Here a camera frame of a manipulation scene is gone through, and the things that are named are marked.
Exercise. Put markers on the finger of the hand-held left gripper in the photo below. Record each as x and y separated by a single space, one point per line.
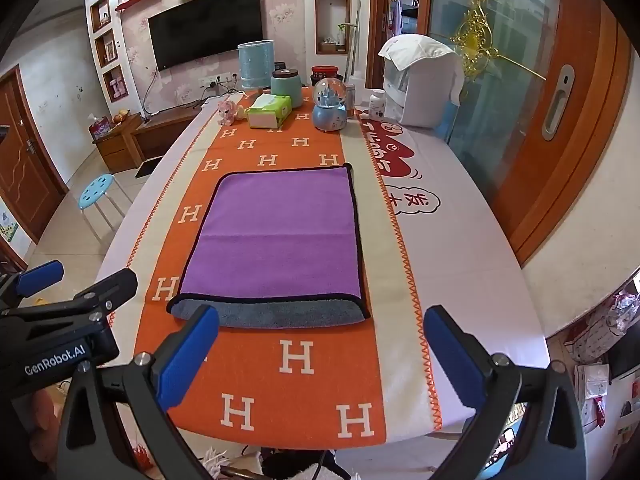
111 287
37 278

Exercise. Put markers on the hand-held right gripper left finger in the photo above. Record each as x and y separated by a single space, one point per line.
187 355

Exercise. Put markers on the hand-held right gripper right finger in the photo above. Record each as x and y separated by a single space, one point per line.
452 355

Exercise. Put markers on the purple and grey towel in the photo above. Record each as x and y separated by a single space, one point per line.
280 230

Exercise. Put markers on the blue plastic stool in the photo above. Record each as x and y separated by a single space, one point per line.
96 191

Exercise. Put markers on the orange printed blanket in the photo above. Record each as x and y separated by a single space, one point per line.
300 385

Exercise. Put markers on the brown wooden door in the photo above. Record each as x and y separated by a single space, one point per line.
25 160

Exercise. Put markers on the black floor mat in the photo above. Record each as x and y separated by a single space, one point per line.
147 167

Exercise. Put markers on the white plastic bag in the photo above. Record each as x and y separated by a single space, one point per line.
595 330

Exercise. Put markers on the wooden television cabinet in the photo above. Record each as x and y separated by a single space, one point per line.
145 135

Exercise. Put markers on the red snack packet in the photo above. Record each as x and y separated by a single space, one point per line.
100 127

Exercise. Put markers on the pink plush toy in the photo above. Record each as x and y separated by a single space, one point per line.
227 112

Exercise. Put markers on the green tissue box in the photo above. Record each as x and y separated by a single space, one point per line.
267 110

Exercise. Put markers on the white pill bottle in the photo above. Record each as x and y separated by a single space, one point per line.
377 105

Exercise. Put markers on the white countertop appliance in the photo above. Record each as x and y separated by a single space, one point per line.
425 95

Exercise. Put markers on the green canister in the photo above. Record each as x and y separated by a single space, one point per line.
287 90

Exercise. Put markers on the light blue cylindrical bin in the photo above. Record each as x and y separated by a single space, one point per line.
256 65

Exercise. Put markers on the blue snow globe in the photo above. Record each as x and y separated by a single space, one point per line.
330 110

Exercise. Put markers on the wooden framed glass sliding door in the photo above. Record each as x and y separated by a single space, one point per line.
580 110

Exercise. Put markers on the small drink can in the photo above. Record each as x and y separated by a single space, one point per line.
350 97

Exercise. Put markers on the red-lidded container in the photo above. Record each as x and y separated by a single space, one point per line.
327 72

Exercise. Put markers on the white cloth cover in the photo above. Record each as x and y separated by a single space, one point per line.
417 50

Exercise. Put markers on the wall niche shelves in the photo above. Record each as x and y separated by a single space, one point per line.
110 47

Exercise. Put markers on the black wall television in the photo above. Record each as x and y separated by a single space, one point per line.
205 25

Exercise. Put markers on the wooden wall niche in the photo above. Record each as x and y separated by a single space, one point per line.
332 22

